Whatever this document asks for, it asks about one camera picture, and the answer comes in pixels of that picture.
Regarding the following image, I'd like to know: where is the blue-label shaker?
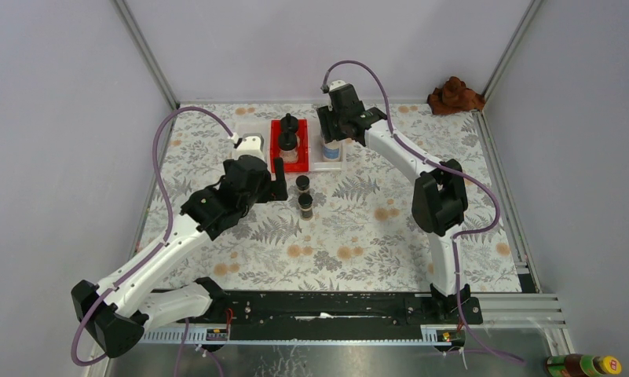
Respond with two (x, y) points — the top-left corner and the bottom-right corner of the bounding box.
(321, 138), (342, 162)

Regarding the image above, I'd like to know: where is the black-cap jar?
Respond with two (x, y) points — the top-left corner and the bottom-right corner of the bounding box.
(277, 130), (298, 163)
(280, 113), (299, 134)

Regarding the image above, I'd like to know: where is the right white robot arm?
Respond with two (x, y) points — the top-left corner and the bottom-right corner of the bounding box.
(317, 81), (470, 325)

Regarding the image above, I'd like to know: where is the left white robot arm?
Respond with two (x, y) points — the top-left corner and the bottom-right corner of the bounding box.
(71, 155), (288, 358)

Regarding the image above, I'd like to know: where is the small dark spice bottle rear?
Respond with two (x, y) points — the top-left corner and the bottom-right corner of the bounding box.
(295, 175), (310, 195)

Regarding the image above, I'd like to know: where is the small dark spice bottle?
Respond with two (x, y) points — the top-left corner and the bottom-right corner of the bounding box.
(295, 175), (310, 195)
(298, 193), (313, 220)

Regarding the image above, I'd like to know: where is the small dark spice bottle front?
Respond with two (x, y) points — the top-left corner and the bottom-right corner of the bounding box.
(298, 193), (313, 220)

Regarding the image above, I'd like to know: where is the red plastic bin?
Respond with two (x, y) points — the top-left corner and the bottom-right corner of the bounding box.
(268, 119), (309, 173)

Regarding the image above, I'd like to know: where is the right clear plastic bin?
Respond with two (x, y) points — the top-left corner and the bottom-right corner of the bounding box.
(307, 119), (346, 172)

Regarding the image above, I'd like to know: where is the clear plastic bin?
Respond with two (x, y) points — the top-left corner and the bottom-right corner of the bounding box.
(232, 120), (270, 163)
(307, 119), (346, 172)

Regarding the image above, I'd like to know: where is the left clear plastic bin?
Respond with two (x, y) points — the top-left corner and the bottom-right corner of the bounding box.
(232, 120), (270, 163)

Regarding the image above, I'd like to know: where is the floral table mat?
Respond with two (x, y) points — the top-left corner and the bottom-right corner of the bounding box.
(159, 104), (521, 292)

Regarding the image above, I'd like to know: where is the brown crumpled cloth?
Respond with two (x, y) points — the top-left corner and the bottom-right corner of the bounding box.
(427, 76), (486, 115)

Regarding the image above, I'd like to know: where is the green yellow-cap bottle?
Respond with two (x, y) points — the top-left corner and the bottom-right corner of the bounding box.
(544, 353), (623, 377)

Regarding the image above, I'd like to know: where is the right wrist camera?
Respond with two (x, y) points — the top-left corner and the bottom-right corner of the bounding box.
(321, 80), (347, 94)

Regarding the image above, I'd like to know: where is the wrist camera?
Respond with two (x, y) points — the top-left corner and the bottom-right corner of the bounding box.
(232, 133), (266, 163)
(321, 80), (347, 94)

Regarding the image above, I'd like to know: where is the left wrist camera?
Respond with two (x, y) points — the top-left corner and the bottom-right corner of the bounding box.
(232, 133), (266, 163)

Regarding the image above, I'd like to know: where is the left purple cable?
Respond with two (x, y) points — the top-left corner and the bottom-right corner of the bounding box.
(70, 106), (241, 368)

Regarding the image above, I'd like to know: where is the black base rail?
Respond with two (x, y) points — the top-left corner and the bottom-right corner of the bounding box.
(176, 290), (485, 345)

